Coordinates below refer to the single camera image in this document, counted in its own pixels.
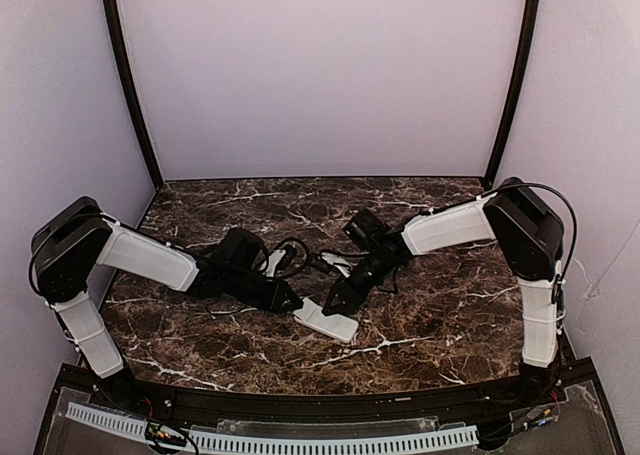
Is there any left black frame post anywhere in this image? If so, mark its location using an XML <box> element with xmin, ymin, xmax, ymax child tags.
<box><xmin>102</xmin><ymin>0</ymin><xmax>164</xmax><ymax>191</ymax></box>

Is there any right black frame post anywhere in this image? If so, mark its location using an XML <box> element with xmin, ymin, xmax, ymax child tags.
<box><xmin>483</xmin><ymin>0</ymin><xmax>540</xmax><ymax>187</ymax></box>

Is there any white remote control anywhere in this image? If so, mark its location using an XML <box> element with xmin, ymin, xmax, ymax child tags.
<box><xmin>293</xmin><ymin>298</ymin><xmax>359</xmax><ymax>344</ymax></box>

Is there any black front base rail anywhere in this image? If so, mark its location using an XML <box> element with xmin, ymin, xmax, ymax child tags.
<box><xmin>35</xmin><ymin>359</ymin><xmax>624</xmax><ymax>454</ymax></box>

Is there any white slotted cable duct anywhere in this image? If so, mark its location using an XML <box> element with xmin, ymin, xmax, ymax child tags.
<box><xmin>65</xmin><ymin>402</ymin><xmax>479</xmax><ymax>454</ymax></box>

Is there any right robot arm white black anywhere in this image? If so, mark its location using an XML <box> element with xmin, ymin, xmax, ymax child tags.
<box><xmin>323</xmin><ymin>177</ymin><xmax>575</xmax><ymax>368</ymax></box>

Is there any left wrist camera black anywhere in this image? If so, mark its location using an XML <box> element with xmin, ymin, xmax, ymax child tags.
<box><xmin>264</xmin><ymin>244</ymin><xmax>297</xmax><ymax>277</ymax></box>

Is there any black frame post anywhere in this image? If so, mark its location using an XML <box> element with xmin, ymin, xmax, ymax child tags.
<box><xmin>483</xmin><ymin>0</ymin><xmax>540</xmax><ymax>187</ymax></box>
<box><xmin>102</xmin><ymin>0</ymin><xmax>164</xmax><ymax>191</ymax></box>

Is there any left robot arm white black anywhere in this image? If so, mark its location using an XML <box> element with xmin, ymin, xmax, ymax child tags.
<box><xmin>28</xmin><ymin>196</ymin><xmax>303</xmax><ymax>379</ymax></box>

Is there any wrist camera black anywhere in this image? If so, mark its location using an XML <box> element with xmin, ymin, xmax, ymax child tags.
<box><xmin>309</xmin><ymin>257</ymin><xmax>337</xmax><ymax>275</ymax></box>
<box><xmin>264</xmin><ymin>244</ymin><xmax>297</xmax><ymax>277</ymax></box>

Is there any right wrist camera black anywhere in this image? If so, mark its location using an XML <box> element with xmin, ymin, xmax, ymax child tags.
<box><xmin>309</xmin><ymin>257</ymin><xmax>337</xmax><ymax>275</ymax></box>

